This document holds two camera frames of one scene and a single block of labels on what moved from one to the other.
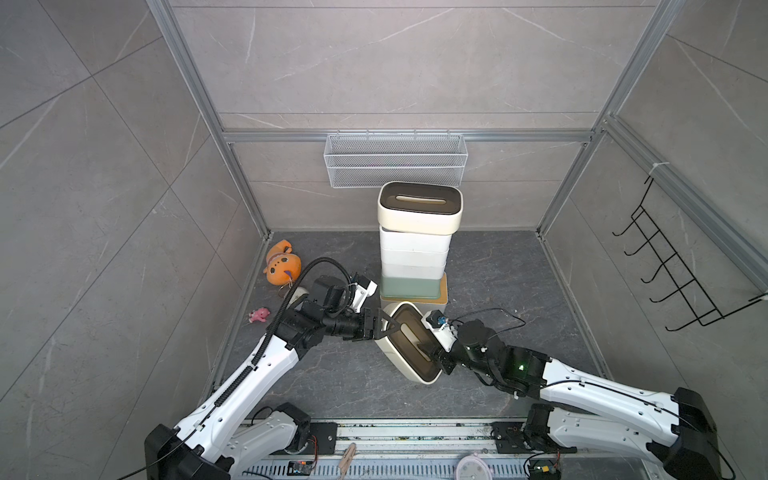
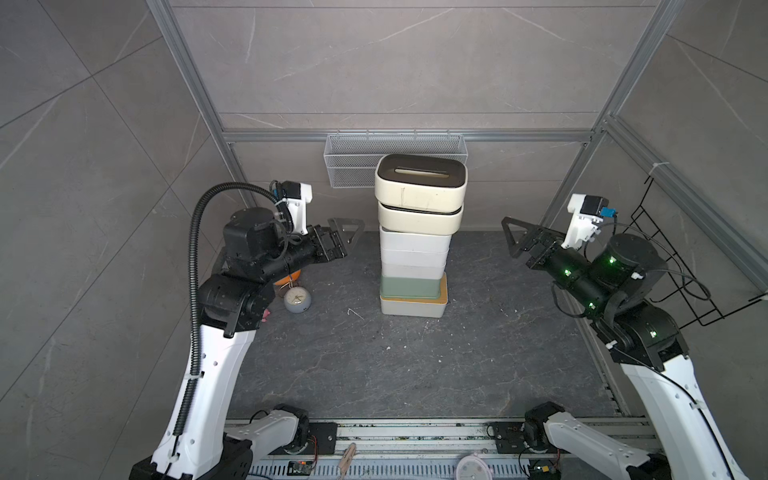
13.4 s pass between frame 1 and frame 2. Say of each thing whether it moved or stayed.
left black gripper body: moved
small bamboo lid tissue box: stayed
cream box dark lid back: moved
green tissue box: stayed
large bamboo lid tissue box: stayed
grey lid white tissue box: stayed
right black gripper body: moved
